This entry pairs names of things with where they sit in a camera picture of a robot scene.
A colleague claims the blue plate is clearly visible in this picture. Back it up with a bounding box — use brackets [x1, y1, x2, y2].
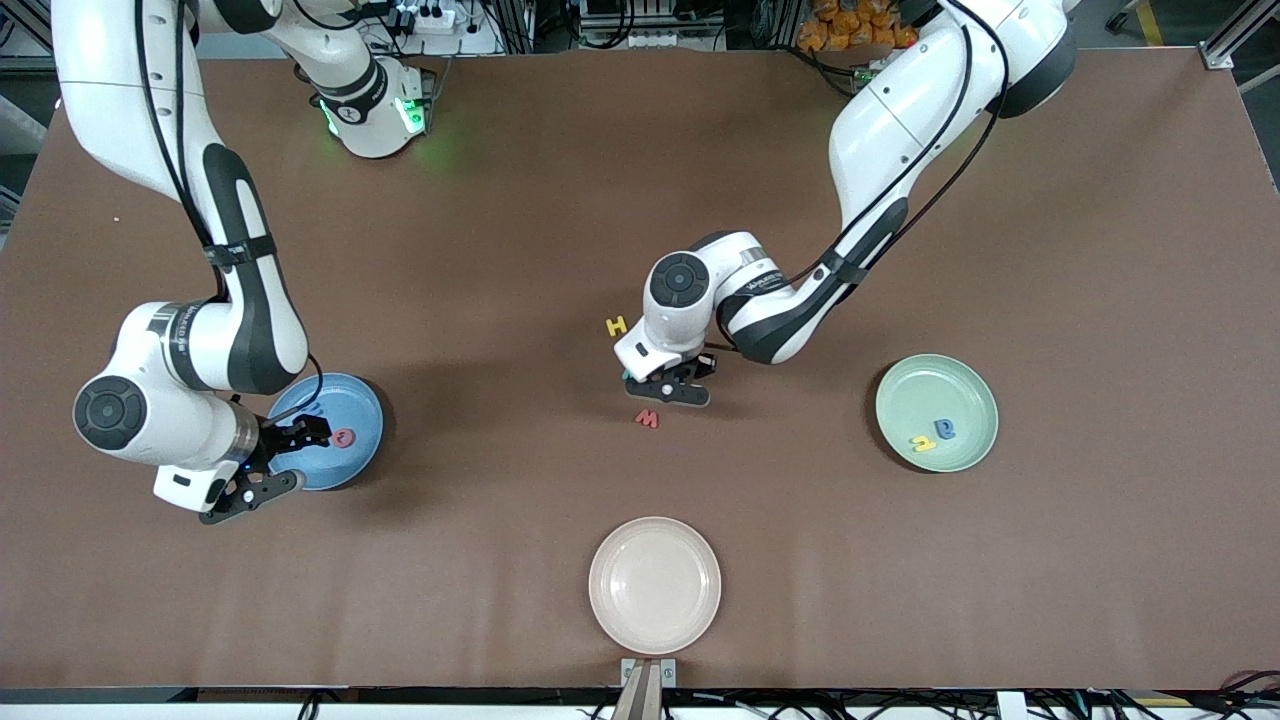
[266, 373, 385, 492]

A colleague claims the beige plate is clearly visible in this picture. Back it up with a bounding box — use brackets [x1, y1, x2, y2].
[588, 516, 722, 657]

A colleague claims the green plate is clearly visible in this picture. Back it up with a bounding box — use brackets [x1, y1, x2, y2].
[875, 354, 999, 474]

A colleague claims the brown table cover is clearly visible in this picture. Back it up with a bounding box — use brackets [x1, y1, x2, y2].
[0, 48, 1280, 693]

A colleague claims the background equipment rack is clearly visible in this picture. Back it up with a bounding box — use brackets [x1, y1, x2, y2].
[520, 0, 793, 54]

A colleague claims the bag of orange items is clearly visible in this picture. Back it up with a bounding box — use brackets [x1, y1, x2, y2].
[797, 0, 918, 53]

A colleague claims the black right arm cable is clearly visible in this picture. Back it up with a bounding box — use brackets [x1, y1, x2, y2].
[133, 0, 328, 421]

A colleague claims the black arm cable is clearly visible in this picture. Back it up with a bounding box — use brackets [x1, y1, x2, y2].
[780, 0, 1011, 291]
[133, 0, 328, 421]

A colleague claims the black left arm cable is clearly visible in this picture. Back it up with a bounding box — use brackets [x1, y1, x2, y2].
[780, 0, 1011, 291]

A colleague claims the metal mount bracket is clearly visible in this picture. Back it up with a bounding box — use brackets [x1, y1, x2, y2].
[612, 657, 678, 720]

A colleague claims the aluminium frame profile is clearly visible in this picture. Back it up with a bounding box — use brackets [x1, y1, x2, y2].
[0, 0, 56, 61]
[1200, 0, 1280, 71]

